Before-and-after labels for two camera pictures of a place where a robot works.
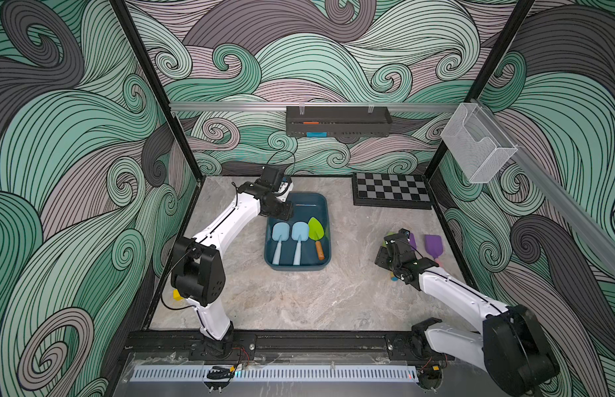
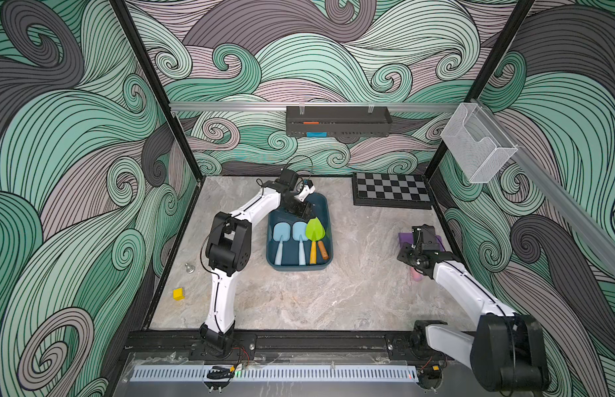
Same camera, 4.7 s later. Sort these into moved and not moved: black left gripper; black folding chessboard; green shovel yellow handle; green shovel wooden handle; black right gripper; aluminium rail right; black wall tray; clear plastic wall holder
Moved: black left gripper; black right gripper; green shovel yellow handle
Not moved: clear plastic wall holder; black folding chessboard; aluminium rail right; black wall tray; green shovel wooden handle
